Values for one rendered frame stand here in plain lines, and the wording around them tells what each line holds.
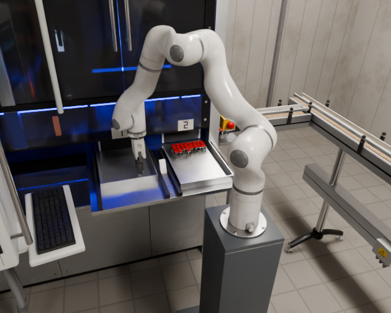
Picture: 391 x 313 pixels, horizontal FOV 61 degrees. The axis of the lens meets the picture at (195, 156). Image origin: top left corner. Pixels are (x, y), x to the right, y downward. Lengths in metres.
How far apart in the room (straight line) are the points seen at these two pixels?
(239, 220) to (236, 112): 0.43
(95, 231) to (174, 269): 0.61
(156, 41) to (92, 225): 1.17
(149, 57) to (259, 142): 0.50
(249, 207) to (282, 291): 1.12
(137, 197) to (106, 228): 0.61
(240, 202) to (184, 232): 1.00
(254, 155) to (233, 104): 0.19
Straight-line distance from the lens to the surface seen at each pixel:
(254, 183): 1.20
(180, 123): 1.73
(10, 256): 1.38
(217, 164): 1.68
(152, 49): 1.24
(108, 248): 2.15
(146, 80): 1.30
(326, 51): 4.41
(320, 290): 2.39
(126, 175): 1.61
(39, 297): 2.35
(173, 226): 2.14
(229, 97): 1.11
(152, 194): 1.48
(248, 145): 1.07
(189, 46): 1.08
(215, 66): 1.15
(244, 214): 1.29
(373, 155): 1.94
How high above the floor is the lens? 1.79
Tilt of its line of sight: 32 degrees down
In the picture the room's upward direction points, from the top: 2 degrees clockwise
